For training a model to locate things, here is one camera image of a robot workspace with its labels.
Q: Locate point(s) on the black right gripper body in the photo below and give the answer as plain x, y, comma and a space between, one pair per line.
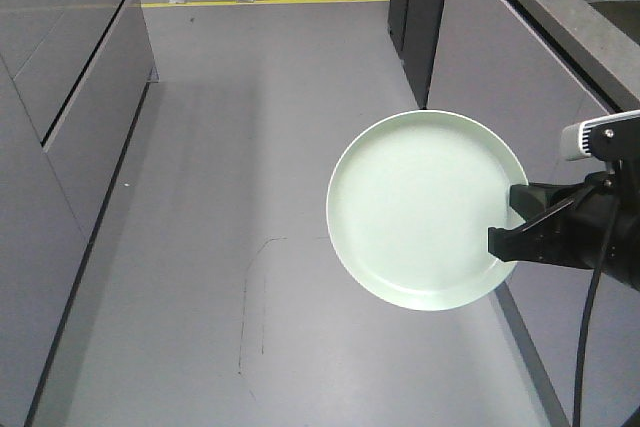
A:
604, 214

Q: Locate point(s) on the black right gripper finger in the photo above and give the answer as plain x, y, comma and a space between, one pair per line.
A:
527, 242
529, 200

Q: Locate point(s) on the light green round plate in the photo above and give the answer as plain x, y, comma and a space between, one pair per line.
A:
410, 203

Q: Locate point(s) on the stainless steel sink basin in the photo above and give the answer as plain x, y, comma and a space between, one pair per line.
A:
623, 14

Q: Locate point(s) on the dark tall cabinet column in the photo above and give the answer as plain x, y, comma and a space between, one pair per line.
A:
413, 27

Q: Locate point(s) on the grey opposite cabinet unit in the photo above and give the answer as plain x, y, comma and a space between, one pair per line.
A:
72, 76

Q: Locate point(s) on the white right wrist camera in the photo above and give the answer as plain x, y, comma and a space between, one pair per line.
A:
608, 138

